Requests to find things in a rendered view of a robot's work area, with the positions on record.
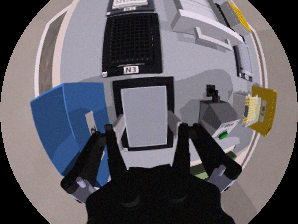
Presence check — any yellow waste bin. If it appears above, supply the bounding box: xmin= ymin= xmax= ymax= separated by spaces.
xmin=248 ymin=86 xmax=277 ymax=137

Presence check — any grey bench mat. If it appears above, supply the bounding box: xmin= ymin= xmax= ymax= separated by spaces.
xmin=60 ymin=0 xmax=260 ymax=170

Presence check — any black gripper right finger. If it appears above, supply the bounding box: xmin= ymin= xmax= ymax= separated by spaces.
xmin=165 ymin=110 xmax=242 ymax=203

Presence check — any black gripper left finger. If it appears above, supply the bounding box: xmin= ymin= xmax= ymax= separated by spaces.
xmin=60 ymin=114 xmax=140 ymax=207

